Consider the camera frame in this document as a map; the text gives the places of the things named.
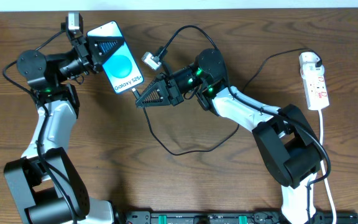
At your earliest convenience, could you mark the black USB charging cable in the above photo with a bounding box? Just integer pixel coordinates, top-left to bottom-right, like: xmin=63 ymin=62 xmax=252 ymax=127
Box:
xmin=131 ymin=47 xmax=323 ymax=156

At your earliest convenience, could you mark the blue Samsung Galaxy smartphone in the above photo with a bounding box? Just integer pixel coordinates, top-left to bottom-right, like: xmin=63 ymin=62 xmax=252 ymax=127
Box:
xmin=86 ymin=21 xmax=144 ymax=94

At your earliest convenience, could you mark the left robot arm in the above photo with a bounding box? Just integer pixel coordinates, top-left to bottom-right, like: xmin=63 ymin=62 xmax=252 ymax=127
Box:
xmin=4 ymin=22 xmax=124 ymax=223

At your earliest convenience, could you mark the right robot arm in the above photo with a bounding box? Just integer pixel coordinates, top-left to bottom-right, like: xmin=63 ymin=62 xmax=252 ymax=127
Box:
xmin=134 ymin=49 xmax=326 ymax=223

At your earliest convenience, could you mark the white power strip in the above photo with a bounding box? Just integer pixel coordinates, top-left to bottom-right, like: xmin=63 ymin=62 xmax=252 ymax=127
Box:
xmin=300 ymin=63 xmax=329 ymax=111

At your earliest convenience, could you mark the white USB wall charger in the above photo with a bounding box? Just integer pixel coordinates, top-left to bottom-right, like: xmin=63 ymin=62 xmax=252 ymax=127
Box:
xmin=299 ymin=52 xmax=324 ymax=80

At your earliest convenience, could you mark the white power strip cord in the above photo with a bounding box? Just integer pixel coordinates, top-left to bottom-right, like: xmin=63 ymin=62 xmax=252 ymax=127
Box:
xmin=317 ymin=108 xmax=337 ymax=224

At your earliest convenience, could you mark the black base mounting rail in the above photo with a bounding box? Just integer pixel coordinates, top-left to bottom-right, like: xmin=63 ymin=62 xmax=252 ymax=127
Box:
xmin=114 ymin=211 xmax=358 ymax=224

